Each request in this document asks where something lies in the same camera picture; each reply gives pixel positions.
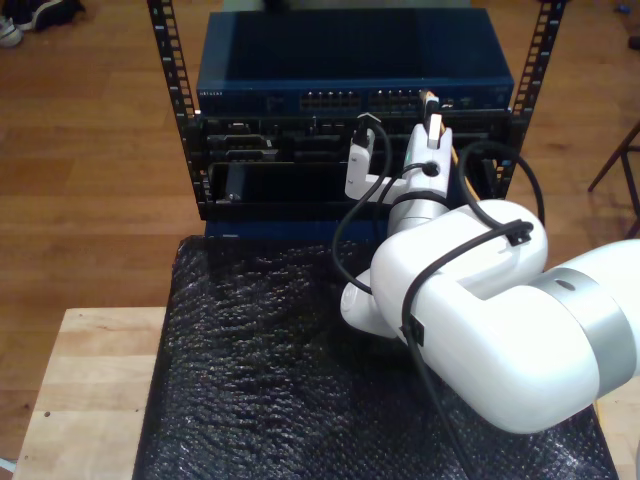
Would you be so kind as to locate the black rack server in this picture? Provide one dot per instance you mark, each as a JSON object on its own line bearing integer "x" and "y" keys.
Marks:
{"x": 300, "y": 142}

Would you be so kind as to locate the blue base panel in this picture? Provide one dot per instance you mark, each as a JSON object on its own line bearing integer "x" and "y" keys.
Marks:
{"x": 275, "y": 230}

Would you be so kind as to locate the small blue object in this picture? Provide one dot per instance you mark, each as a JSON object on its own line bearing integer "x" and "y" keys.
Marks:
{"x": 622, "y": 7}

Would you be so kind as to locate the black bubble mat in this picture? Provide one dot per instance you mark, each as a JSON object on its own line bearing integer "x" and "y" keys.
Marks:
{"x": 250, "y": 390}

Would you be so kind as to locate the dark sneaker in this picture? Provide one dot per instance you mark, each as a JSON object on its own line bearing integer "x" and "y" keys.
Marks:
{"x": 50, "y": 15}

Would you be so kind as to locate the white sneaker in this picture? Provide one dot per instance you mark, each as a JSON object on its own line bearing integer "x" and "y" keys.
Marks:
{"x": 9, "y": 32}

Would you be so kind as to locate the small white object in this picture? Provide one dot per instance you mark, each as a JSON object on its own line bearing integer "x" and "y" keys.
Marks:
{"x": 6, "y": 465}

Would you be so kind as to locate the blue network switch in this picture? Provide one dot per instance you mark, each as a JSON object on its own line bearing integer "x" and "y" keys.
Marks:
{"x": 300, "y": 50}

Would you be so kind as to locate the black perforated rack post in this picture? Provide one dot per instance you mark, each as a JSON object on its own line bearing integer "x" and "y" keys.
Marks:
{"x": 552, "y": 30}
{"x": 167, "y": 55}

